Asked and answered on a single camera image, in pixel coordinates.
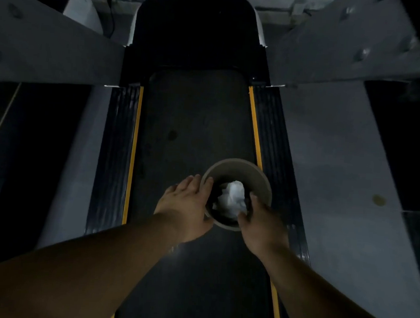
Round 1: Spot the person's left hand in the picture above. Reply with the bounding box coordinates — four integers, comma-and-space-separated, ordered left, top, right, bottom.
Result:
151, 171, 218, 245

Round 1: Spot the person's right hand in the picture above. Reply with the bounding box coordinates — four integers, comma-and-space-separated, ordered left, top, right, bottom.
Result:
234, 191, 293, 263

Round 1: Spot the round grey bucket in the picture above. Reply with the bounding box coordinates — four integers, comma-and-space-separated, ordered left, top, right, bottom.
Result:
197, 156, 276, 234

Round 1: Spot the person's left forearm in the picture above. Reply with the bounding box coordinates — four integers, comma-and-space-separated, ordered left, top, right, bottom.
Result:
0, 200, 192, 318

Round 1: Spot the person's right forearm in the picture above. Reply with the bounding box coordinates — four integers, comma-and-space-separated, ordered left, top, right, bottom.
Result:
253, 239, 420, 318

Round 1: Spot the crumpled white cloth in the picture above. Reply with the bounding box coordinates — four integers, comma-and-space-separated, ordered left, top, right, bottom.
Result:
211, 179, 250, 220

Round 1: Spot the black treadmill with yellow stripes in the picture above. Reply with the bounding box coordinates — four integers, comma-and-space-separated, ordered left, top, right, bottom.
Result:
79, 0, 329, 318

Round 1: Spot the grey treadmill handrail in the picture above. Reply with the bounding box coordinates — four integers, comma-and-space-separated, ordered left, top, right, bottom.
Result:
0, 0, 130, 91
267, 0, 420, 97

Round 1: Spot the neighbouring black and white treadmill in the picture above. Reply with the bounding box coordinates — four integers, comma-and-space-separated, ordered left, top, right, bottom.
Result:
0, 0, 107, 282

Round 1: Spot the black cable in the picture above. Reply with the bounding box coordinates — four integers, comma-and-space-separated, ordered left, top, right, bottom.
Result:
102, 0, 117, 38

